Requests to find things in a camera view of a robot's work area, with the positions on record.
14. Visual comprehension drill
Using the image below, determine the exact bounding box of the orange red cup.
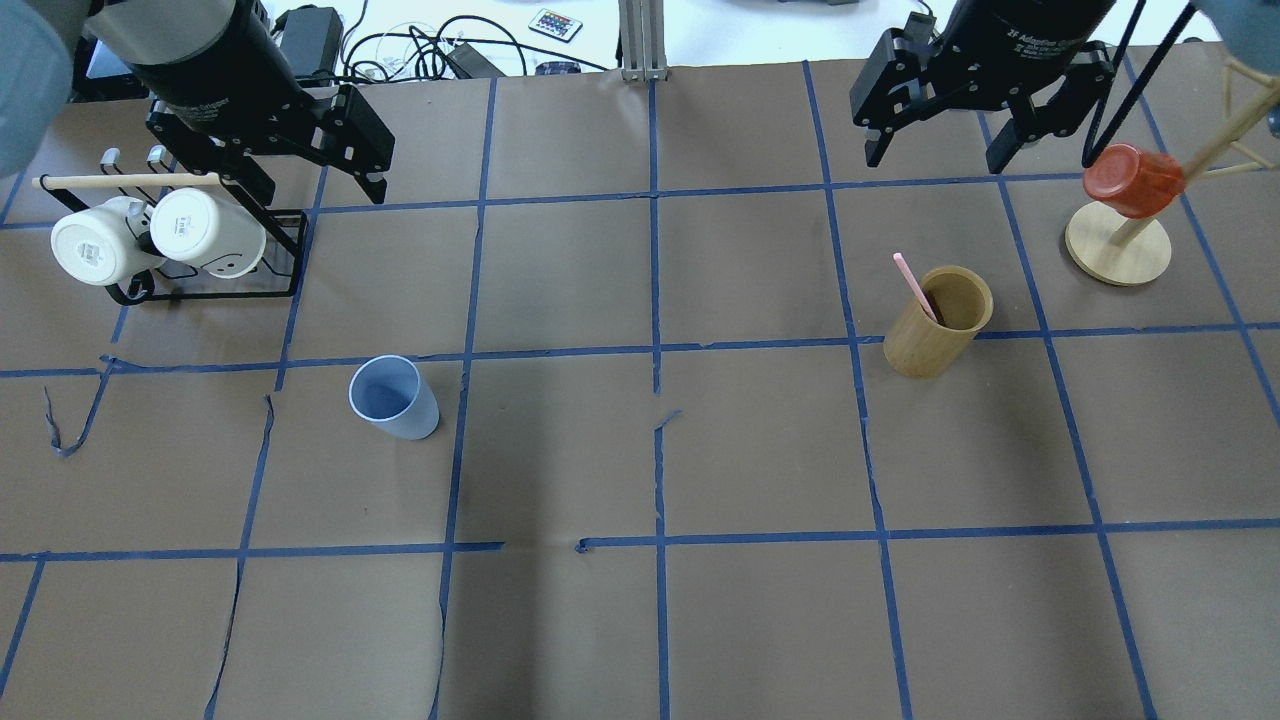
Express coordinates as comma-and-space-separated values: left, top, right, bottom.
1083, 143, 1187, 219

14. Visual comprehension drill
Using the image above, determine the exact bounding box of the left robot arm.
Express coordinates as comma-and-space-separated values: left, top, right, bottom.
1, 1, 396, 204

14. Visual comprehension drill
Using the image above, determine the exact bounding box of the white mug left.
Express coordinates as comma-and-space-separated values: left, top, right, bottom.
50, 196, 166, 287

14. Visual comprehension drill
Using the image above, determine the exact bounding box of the black wire mug rack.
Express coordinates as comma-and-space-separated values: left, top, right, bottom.
35, 145, 308, 307

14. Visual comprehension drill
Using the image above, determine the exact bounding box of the wooden cup tree stand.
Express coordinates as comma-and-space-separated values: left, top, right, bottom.
1064, 56, 1279, 287

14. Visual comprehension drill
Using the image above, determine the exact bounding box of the black power adapter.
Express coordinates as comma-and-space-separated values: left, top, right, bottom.
271, 5, 344, 87

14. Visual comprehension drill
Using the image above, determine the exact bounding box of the light blue plastic cup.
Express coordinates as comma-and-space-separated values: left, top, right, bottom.
348, 355, 440, 439

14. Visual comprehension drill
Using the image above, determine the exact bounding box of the bamboo cylinder holder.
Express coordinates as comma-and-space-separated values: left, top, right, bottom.
883, 265, 995, 379

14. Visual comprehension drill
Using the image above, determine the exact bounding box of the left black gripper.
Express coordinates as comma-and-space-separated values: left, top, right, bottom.
128, 1, 396, 206

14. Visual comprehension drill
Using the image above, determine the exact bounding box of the remote control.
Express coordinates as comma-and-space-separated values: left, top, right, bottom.
527, 8, 584, 44

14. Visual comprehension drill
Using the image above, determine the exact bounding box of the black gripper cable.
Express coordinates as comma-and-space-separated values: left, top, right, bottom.
1080, 0, 1197, 169

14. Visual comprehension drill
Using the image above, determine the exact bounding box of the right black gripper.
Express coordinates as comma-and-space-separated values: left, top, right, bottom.
850, 1, 1115, 174

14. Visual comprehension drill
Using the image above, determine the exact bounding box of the aluminium frame post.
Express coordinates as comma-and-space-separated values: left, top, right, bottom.
618, 0, 669, 83

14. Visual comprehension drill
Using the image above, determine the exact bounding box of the cream mug right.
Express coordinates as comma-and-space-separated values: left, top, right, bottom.
150, 187, 268, 279

